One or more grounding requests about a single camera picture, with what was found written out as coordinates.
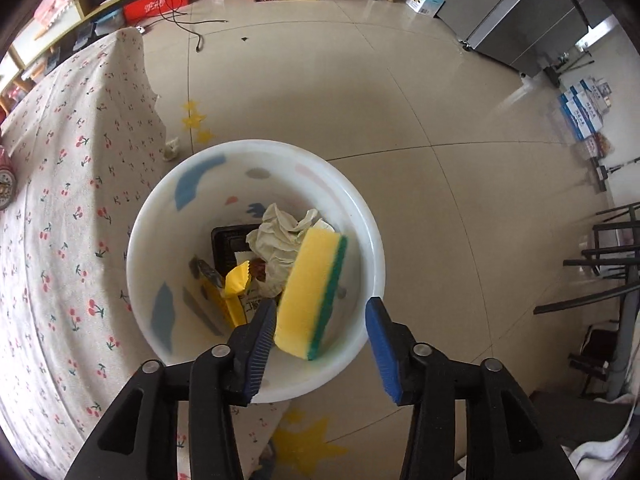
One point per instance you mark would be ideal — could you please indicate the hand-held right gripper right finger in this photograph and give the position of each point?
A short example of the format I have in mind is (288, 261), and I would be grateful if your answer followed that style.
(382, 355)

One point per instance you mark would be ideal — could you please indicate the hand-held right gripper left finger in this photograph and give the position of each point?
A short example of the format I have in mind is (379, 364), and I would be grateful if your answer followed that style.
(260, 355)

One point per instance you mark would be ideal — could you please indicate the yellow snack wrapper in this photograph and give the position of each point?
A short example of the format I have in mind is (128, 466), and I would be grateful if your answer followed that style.
(235, 280)

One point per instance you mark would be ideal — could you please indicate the yellow green sponge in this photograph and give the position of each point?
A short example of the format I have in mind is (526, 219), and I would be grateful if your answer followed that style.
(305, 290)

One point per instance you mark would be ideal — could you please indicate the white tissue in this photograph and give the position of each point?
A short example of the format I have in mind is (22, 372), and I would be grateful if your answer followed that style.
(272, 240)

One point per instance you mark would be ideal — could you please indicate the black plastic tray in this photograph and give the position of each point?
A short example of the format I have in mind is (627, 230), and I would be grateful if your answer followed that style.
(222, 240)

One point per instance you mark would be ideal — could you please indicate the white plastic bin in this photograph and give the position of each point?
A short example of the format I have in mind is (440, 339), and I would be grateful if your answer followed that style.
(300, 185)

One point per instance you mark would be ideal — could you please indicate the large yellow star sticker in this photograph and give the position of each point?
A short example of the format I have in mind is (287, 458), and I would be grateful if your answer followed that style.
(300, 440)

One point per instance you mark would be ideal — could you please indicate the cherry print tablecloth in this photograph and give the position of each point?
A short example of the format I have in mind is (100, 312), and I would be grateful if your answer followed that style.
(75, 235)

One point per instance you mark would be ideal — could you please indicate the crumpled paper scrap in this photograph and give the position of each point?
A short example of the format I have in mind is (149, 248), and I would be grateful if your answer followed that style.
(171, 149)

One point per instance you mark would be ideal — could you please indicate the white fabric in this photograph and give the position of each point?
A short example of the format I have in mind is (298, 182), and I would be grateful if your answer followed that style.
(605, 452)

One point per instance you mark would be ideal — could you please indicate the small yellow star sticker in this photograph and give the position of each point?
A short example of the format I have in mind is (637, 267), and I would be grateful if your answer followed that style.
(190, 106)
(194, 120)

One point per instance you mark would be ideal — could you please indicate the dark metal chair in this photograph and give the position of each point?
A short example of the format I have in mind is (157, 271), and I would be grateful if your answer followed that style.
(625, 320)

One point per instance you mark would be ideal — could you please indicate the crushed red can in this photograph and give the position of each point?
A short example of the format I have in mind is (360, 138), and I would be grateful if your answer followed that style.
(5, 180)

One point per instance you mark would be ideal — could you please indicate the stack of blue white boxes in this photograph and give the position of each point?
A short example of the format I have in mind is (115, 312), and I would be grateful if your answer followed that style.
(580, 115)

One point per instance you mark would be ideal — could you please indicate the grey refrigerator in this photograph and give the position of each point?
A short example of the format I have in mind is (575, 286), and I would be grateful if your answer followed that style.
(515, 20)

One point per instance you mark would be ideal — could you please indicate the red storage box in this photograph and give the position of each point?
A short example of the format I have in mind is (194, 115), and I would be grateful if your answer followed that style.
(155, 7)

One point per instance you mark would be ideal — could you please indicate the wooden white TV cabinet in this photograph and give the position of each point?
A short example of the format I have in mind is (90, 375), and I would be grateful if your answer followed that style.
(30, 45)

